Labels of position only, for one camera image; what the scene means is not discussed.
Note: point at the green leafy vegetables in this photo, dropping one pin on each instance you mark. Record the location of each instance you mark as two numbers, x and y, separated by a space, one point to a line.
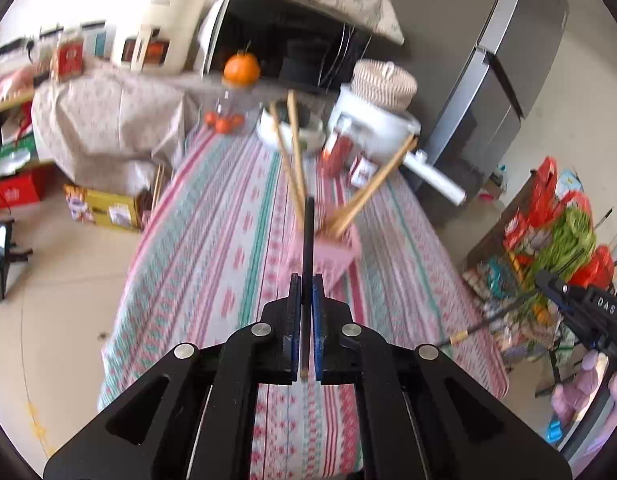
571 244

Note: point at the grey refrigerator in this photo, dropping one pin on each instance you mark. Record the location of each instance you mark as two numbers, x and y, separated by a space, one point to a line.
480 65

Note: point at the woven basket lid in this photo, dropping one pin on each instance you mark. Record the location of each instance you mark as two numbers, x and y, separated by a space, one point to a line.
383 84

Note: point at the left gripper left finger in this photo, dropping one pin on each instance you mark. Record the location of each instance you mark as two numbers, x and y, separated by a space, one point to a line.
191 416

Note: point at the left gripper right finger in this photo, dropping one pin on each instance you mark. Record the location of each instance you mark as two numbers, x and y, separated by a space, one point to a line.
420 415

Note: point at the pink perforated utensil holder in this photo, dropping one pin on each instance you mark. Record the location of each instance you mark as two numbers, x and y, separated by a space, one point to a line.
332 258

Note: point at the red box on floor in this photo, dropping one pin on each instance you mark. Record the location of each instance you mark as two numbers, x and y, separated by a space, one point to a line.
25 188

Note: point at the white rice cooker pot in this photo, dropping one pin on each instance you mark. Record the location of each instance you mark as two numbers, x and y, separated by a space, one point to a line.
383 135

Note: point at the jar of red goji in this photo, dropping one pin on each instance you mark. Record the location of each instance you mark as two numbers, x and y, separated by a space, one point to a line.
335 153

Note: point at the clear jar with tangerines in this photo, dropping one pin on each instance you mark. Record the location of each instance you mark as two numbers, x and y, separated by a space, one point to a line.
233 112

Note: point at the black microwave oven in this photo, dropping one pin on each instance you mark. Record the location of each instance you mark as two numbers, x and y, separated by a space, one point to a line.
296 42

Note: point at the yellow cardboard box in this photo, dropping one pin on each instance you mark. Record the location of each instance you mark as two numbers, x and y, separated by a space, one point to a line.
106 209

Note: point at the red label snack jar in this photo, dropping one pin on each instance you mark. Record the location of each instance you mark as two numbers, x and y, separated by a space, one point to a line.
68 59

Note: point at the large orange fruit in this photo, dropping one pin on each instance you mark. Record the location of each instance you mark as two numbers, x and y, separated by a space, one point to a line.
242 69

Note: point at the black wire rack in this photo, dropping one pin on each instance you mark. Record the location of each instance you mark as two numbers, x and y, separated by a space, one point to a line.
496 265

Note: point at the black chopstick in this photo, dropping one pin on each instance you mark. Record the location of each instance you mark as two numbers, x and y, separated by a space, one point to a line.
307 286
455 339

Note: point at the floral cloth on side table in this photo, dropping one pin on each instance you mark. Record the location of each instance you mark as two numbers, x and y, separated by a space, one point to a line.
111 129

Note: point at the cream air fryer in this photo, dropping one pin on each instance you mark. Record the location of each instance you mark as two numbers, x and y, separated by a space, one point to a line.
154 36

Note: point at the jar with white label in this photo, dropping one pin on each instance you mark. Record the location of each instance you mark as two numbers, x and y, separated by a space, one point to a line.
362 171

